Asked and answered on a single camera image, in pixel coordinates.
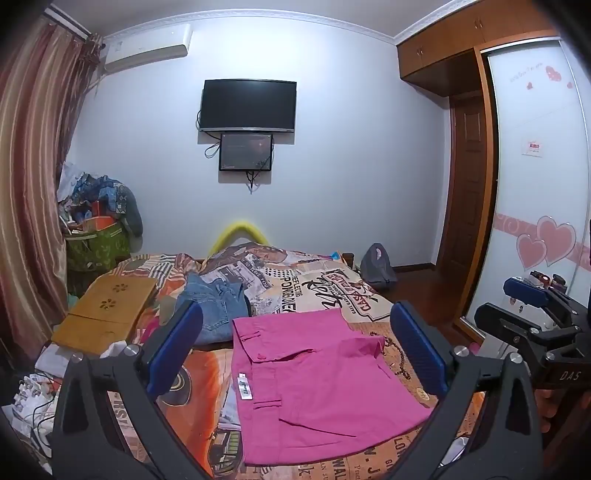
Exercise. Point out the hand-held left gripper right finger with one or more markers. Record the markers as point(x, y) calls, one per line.
point(418, 350)

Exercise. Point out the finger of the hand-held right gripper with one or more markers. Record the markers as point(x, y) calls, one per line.
point(524, 290)
point(508, 330)

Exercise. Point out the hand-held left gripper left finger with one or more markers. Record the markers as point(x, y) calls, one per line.
point(175, 350)

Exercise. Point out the pink pants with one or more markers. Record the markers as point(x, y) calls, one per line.
point(314, 378)

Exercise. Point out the blue jeans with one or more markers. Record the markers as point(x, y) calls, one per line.
point(217, 304)

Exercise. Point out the wooden lap desk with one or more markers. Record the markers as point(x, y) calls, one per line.
point(101, 314)

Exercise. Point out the white heart-print wardrobe door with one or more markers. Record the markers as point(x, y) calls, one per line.
point(531, 207)

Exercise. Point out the grey backpack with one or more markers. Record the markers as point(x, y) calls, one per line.
point(376, 270)

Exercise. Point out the brown wooden door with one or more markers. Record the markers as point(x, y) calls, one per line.
point(466, 184)

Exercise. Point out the green patterned bag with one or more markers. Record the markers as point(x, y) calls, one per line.
point(97, 249)

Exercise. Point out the printed blanket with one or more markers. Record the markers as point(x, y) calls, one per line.
point(295, 286)

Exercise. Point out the yellow foam tube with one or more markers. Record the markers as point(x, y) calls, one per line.
point(238, 228)

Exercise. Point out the red white sticker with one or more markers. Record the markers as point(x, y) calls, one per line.
point(534, 146)

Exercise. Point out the white clutter pile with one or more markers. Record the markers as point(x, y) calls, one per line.
point(32, 401)

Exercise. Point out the green storage bin with clutter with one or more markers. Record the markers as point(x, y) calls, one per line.
point(106, 194)

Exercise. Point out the small black monitor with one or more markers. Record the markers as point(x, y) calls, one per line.
point(245, 152)

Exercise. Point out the striped brown curtain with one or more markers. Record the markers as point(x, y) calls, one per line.
point(32, 161)

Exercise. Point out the wooden overhead cabinet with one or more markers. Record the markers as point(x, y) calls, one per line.
point(443, 50)

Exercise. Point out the white air conditioner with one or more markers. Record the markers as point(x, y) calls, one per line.
point(147, 46)

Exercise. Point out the black wall television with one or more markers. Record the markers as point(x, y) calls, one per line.
point(247, 105)

